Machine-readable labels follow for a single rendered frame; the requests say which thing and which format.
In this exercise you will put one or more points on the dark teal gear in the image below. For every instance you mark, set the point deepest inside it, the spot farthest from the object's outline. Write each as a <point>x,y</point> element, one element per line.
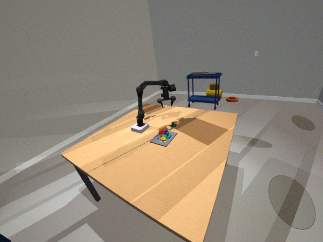
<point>167,135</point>

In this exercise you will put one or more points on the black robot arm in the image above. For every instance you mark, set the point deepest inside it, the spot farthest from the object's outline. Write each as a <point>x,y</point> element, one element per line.
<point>139,91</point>

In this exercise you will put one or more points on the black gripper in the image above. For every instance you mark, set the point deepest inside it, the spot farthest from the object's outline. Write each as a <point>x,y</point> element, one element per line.
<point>166,97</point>

